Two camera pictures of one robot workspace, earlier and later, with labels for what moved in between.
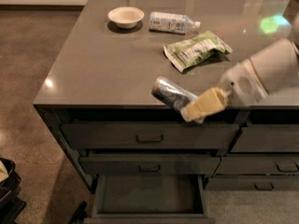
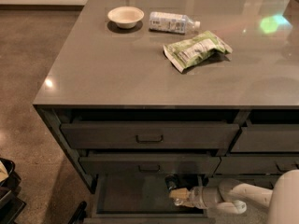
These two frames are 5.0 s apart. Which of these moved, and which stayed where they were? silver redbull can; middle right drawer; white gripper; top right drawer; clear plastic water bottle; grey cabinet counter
Moved: silver redbull can; white gripper
Stayed: clear plastic water bottle; middle right drawer; grey cabinet counter; top right drawer
